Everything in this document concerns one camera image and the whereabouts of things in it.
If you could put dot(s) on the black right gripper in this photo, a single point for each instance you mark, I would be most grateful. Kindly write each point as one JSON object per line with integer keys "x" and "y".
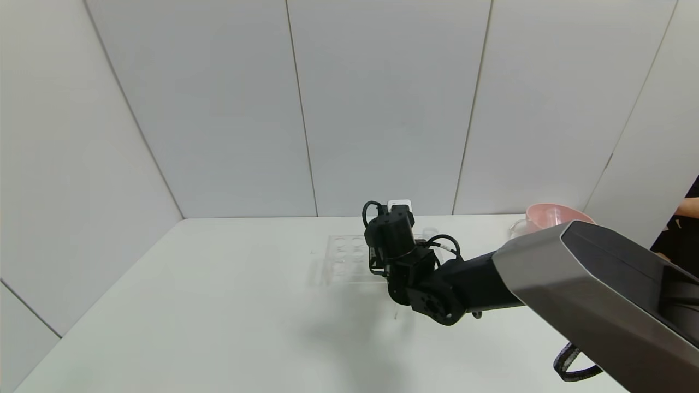
{"x": 373, "y": 258}

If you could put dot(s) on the clear plastic test tube rack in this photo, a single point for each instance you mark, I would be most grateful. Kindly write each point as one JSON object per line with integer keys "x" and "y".
{"x": 344, "y": 259}

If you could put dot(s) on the pink bowl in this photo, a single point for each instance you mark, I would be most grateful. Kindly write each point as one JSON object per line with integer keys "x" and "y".
{"x": 538, "y": 215}

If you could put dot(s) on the clear glass beaker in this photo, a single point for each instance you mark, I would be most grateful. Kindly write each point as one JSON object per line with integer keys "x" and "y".
{"x": 519, "y": 228}

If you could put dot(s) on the person's bare forearm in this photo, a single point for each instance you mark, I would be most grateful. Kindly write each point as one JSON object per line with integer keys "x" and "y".
{"x": 689, "y": 206}

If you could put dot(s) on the red pigment test tube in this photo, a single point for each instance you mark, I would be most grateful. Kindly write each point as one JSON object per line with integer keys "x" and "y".
{"x": 554, "y": 215}

